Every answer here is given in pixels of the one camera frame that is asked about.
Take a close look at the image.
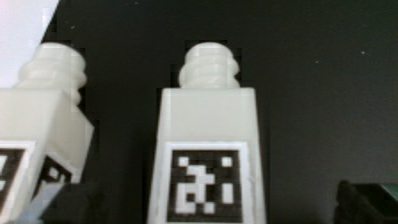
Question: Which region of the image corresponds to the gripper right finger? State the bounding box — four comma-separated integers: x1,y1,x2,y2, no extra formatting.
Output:
334,181,398,224

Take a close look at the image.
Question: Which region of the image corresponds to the white table leg right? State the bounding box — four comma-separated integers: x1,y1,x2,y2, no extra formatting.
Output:
0,43,94,224

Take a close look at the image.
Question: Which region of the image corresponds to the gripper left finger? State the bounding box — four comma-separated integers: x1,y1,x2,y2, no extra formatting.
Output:
16,183,106,224

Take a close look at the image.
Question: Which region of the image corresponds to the white table leg with tag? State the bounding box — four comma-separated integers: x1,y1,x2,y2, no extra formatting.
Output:
147,42,266,224

